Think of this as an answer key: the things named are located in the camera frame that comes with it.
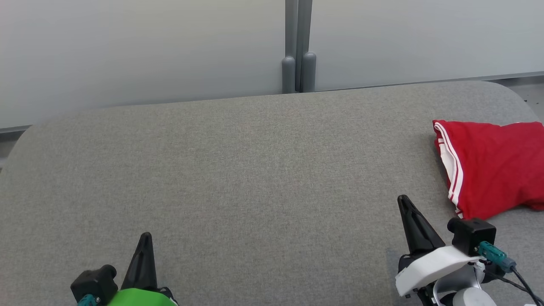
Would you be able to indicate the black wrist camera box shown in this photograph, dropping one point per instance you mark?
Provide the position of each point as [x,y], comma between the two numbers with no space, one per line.
[95,282]
[474,236]

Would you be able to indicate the teal camera connector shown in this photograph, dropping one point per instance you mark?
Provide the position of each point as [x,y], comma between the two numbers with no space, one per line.
[88,301]
[495,255]

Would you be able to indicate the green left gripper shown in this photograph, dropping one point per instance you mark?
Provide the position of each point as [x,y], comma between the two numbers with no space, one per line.
[140,298]

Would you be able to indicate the teal left camera connector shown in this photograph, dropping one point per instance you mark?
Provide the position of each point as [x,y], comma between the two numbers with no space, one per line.
[88,301]

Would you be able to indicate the grey partition frame post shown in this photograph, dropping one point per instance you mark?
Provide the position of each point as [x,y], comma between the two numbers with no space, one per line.
[299,42]

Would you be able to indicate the red white Bulls jersey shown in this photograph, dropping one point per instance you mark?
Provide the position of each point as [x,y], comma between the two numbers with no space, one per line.
[497,165]

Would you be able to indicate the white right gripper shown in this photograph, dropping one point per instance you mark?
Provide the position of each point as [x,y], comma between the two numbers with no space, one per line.
[429,265]

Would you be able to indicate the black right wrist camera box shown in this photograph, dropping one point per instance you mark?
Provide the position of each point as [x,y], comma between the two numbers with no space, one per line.
[474,236]

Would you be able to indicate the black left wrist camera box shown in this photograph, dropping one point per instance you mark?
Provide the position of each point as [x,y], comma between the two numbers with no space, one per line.
[95,282]

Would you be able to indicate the teal right camera connector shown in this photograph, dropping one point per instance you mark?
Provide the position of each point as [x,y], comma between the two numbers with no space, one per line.
[495,255]

